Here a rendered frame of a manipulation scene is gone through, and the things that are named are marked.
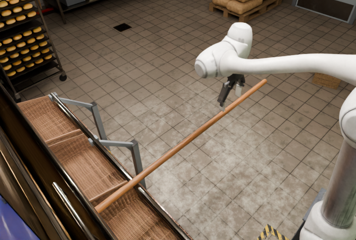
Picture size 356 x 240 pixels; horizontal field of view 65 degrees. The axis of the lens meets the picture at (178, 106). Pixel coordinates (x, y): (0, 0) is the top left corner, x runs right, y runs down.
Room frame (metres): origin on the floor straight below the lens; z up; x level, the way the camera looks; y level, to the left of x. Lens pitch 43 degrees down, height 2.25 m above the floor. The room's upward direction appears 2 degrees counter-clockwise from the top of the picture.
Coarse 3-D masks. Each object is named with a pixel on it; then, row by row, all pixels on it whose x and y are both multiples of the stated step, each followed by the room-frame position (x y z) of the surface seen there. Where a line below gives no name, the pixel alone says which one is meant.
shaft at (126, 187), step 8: (264, 80) 1.34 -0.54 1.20; (256, 88) 1.27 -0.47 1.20; (248, 96) 1.21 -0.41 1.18; (232, 104) 1.13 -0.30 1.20; (224, 112) 1.07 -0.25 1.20; (216, 120) 1.02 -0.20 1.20; (200, 128) 0.95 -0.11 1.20; (192, 136) 0.90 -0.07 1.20; (184, 144) 0.86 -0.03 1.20; (168, 152) 0.81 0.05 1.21; (176, 152) 0.82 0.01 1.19; (160, 160) 0.76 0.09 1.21; (152, 168) 0.72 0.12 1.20; (136, 176) 0.68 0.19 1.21; (144, 176) 0.68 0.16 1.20; (128, 184) 0.64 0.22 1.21; (120, 192) 0.60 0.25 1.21; (104, 200) 0.57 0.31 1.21; (112, 200) 0.57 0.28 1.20; (96, 208) 0.54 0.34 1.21; (104, 208) 0.54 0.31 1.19
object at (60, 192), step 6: (54, 186) 0.48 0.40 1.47; (60, 192) 0.46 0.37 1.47; (66, 192) 0.49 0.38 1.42; (60, 198) 0.44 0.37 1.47; (66, 198) 0.44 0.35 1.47; (66, 204) 0.42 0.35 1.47; (72, 210) 0.40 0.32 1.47; (78, 216) 0.38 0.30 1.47; (78, 222) 0.36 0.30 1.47; (84, 228) 0.34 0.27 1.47; (84, 234) 0.33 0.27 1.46; (90, 234) 0.33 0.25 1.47
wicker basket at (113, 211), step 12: (132, 192) 0.91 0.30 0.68; (120, 204) 0.84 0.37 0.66; (132, 204) 0.88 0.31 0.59; (144, 204) 0.88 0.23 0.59; (108, 216) 0.78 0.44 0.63; (120, 216) 0.80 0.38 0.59; (132, 216) 0.80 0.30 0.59; (156, 216) 0.79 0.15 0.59; (144, 228) 0.72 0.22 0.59; (156, 228) 0.72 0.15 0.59; (168, 228) 0.71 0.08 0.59
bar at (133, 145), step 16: (96, 112) 1.43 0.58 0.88; (80, 128) 1.01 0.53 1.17; (96, 144) 0.89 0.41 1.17; (112, 144) 0.99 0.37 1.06; (128, 144) 1.05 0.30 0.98; (112, 160) 0.79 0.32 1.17; (128, 176) 0.70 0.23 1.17; (144, 192) 0.62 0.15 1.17; (160, 208) 0.55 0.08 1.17; (176, 224) 0.48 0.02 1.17
